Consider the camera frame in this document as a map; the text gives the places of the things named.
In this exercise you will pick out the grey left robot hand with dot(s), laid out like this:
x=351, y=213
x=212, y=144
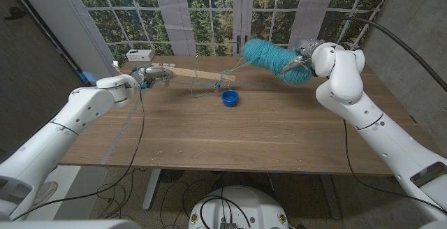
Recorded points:
x=153, y=72

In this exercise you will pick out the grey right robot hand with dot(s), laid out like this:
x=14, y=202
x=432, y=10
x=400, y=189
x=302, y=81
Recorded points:
x=304, y=52

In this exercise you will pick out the teal yarn skein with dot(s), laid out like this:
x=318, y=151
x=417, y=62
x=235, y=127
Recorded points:
x=272, y=59

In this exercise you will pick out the wooden strip with metal clips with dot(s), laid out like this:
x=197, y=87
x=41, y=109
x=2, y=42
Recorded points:
x=202, y=73

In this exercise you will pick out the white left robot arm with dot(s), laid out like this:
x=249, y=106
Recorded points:
x=70, y=124

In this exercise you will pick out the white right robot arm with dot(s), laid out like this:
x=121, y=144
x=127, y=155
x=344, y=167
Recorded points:
x=366, y=117

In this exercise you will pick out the white power strip box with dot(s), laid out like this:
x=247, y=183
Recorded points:
x=139, y=55

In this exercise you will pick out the small blue bowl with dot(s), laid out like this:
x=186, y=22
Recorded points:
x=229, y=98

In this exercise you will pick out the printed window backdrop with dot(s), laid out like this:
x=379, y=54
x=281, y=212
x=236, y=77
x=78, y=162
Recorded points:
x=209, y=12

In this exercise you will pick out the white table leg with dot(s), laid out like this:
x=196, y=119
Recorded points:
x=152, y=187

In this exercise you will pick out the grey table leg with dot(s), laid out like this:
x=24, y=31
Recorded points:
x=331, y=197

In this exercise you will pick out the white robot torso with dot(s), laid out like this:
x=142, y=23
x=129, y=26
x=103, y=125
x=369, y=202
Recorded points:
x=237, y=208

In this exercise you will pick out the grey sneaker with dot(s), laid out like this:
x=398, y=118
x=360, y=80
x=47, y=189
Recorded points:
x=45, y=191

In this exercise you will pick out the small blue object by wall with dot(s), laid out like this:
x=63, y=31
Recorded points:
x=88, y=77

